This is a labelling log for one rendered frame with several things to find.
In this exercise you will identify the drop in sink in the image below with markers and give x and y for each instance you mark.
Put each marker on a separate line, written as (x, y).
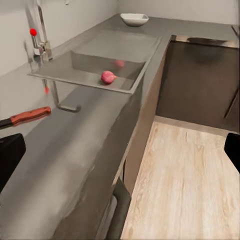
(127, 55)

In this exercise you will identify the parer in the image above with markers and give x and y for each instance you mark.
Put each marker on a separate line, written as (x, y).
(26, 115)

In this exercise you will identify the vidalia onion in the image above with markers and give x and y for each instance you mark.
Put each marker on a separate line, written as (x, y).
(108, 77)

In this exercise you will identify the bowl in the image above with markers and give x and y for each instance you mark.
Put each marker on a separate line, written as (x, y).
(134, 19)

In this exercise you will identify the dishwasher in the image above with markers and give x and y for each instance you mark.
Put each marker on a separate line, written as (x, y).
(114, 219)

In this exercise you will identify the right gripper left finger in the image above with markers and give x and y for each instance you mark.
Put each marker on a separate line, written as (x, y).
(12, 149)

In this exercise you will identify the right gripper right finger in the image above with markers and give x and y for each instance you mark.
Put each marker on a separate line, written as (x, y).
(232, 149)

